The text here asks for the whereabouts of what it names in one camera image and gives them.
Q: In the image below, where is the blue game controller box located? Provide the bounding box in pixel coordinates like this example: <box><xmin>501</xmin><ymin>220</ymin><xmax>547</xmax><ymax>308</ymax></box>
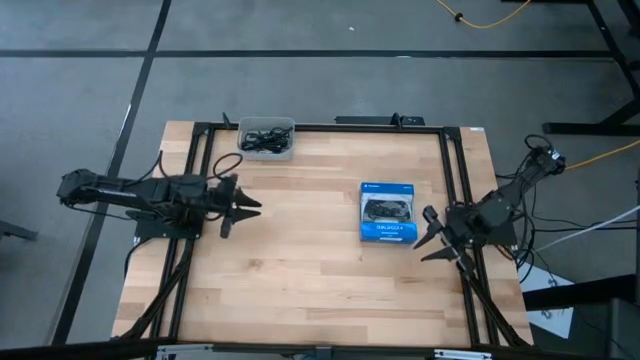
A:
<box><xmin>358</xmin><ymin>181</ymin><xmax>419</xmax><ymax>245</ymax></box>

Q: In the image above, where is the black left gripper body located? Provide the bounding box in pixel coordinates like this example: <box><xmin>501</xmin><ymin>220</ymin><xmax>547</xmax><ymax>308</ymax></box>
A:
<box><xmin>207</xmin><ymin>173</ymin><xmax>240</xmax><ymax>240</ymax></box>

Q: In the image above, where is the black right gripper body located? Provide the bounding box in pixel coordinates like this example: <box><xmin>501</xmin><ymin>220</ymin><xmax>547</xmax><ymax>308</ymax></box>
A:
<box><xmin>423</xmin><ymin>205</ymin><xmax>476</xmax><ymax>274</ymax></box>

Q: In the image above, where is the black floor bar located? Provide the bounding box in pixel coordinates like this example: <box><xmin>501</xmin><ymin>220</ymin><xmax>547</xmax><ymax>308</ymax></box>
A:
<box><xmin>522</xmin><ymin>273</ymin><xmax>639</xmax><ymax>312</ymax></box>

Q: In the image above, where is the white paper sheet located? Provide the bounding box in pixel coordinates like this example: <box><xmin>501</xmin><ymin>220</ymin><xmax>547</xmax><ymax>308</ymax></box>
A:
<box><xmin>519</xmin><ymin>262</ymin><xmax>576</xmax><ymax>340</ymax></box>

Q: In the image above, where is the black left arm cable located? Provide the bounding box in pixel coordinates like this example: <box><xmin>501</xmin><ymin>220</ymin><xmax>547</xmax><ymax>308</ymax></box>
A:
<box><xmin>212</xmin><ymin>152</ymin><xmax>245</xmax><ymax>182</ymax></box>

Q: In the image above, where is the black desk leg frame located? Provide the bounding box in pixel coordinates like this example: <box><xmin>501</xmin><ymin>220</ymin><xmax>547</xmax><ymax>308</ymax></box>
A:
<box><xmin>502</xmin><ymin>0</ymin><xmax>640</xmax><ymax>137</ymax></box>

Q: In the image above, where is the yellow cable with black bead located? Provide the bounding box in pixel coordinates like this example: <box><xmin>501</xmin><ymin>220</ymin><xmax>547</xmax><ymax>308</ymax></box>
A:
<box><xmin>433</xmin><ymin>0</ymin><xmax>532</xmax><ymax>30</ymax></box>

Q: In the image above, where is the black USB-C cable bundle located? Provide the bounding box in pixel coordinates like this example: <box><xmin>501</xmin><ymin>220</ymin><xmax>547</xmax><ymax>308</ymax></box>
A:
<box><xmin>241</xmin><ymin>130</ymin><xmax>264</xmax><ymax>152</ymax></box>
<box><xmin>259</xmin><ymin>140</ymin><xmax>292</xmax><ymax>154</ymax></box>
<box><xmin>259</xmin><ymin>126</ymin><xmax>294</xmax><ymax>146</ymax></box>

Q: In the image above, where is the white plastic bin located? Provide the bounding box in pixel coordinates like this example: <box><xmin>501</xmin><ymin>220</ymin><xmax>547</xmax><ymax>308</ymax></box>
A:
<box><xmin>236</xmin><ymin>116</ymin><xmax>296</xmax><ymax>162</ymax></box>

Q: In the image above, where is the black rig beam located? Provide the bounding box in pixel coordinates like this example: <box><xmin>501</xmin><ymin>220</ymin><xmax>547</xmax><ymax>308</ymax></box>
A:
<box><xmin>0</xmin><ymin>339</ymin><xmax>640</xmax><ymax>360</ymax></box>

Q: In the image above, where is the black mounting bar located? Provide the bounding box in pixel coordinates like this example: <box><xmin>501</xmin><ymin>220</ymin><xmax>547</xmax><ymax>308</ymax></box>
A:
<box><xmin>333</xmin><ymin>112</ymin><xmax>426</xmax><ymax>128</ymax></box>

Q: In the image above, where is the white cable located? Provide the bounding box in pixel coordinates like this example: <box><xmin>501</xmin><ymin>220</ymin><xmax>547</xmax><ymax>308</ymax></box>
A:
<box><xmin>534</xmin><ymin>204</ymin><xmax>640</xmax><ymax>253</ymax></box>

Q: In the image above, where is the black aluminium table frame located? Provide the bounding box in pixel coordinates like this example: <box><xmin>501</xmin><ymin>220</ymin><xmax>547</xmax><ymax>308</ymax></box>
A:
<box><xmin>112</xmin><ymin>119</ymin><xmax>534</xmax><ymax>351</ymax></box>

